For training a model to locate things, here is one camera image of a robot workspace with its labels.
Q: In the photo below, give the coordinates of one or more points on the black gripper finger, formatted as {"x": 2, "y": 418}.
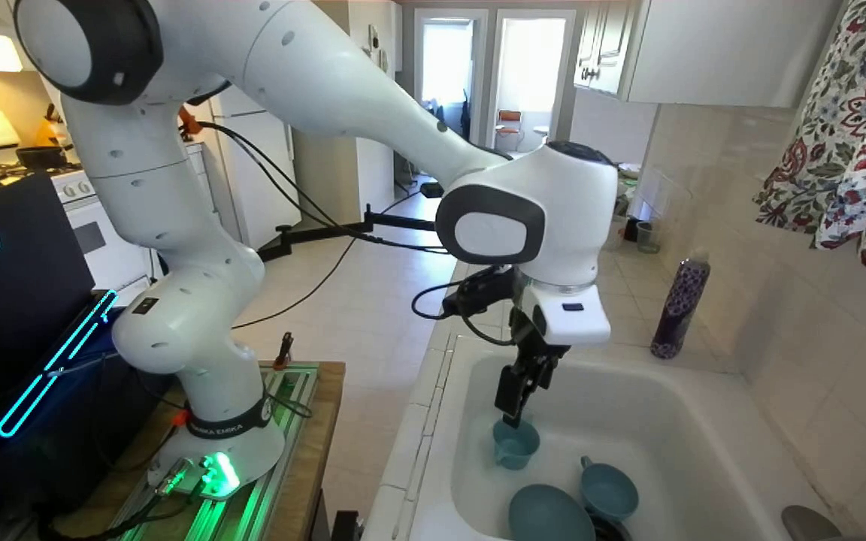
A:
{"x": 513, "y": 393}
{"x": 542, "y": 392}

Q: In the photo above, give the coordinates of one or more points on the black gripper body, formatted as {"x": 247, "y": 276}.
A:
{"x": 535, "y": 361}

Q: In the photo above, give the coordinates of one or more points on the blue plastic bowl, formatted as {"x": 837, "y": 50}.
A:
{"x": 548, "y": 515}

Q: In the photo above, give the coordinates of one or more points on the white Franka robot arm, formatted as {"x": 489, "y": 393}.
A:
{"x": 202, "y": 300}

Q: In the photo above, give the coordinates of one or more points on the white double kitchen sink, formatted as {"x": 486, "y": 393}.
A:
{"x": 694, "y": 440}

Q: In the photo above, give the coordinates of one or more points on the purple dish soap bottle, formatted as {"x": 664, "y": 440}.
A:
{"x": 678, "y": 310}

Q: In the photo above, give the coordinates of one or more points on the white framed glass door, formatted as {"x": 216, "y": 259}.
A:
{"x": 526, "y": 80}

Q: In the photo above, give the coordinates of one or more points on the white refrigerator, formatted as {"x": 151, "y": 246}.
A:
{"x": 247, "y": 168}

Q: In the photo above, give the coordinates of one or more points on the white stove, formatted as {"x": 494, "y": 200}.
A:
{"x": 102, "y": 236}

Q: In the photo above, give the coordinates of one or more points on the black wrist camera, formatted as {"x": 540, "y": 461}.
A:
{"x": 479, "y": 291}

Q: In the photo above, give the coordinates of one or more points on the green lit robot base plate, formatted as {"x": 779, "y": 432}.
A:
{"x": 253, "y": 505}

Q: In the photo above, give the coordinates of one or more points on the white wall cabinet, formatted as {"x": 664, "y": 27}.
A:
{"x": 714, "y": 50}

